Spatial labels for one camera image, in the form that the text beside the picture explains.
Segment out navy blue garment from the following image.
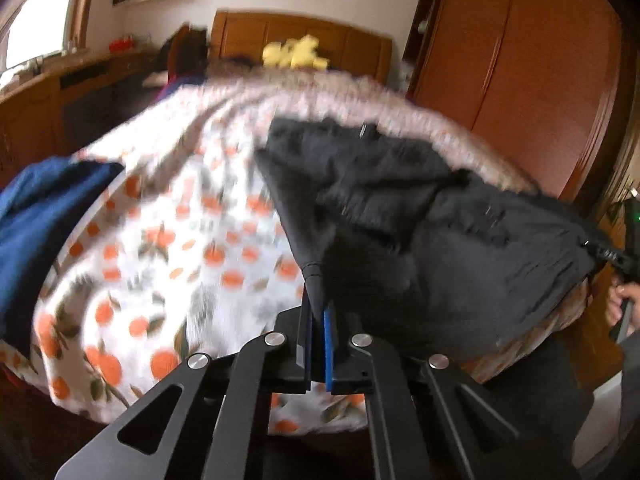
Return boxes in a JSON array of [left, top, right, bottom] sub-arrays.
[[0, 156, 126, 356]]

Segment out yellow plush toy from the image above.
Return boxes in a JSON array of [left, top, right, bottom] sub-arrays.
[[262, 35, 330, 70]]

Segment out person's dark trousers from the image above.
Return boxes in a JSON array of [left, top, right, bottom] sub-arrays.
[[415, 332, 598, 480]]

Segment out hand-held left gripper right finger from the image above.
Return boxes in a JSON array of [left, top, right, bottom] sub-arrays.
[[323, 309, 521, 480]]

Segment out orange print bed sheet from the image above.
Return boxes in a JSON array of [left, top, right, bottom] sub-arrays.
[[30, 80, 591, 436]]

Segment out wooden slatted wardrobe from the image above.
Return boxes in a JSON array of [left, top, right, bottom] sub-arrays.
[[405, 0, 640, 216]]

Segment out person's right hand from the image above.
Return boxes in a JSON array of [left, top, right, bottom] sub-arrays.
[[604, 282, 640, 331]]

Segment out black jacket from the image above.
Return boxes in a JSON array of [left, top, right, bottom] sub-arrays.
[[254, 116, 621, 361]]

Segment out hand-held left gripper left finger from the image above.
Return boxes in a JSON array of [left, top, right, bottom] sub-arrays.
[[54, 305, 321, 480]]

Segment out wooden desk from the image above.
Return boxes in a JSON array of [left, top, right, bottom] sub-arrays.
[[0, 50, 166, 191]]

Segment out dark backpack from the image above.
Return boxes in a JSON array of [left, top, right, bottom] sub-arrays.
[[160, 24, 211, 86]]

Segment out floral quilt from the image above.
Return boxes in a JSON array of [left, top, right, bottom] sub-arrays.
[[207, 57, 546, 196]]

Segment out window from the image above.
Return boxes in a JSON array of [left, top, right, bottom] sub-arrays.
[[0, 0, 101, 76]]

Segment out wooden bed headboard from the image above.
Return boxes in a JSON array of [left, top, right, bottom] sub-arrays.
[[209, 10, 393, 86]]

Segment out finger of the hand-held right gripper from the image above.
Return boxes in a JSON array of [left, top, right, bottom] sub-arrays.
[[582, 239, 632, 273]]

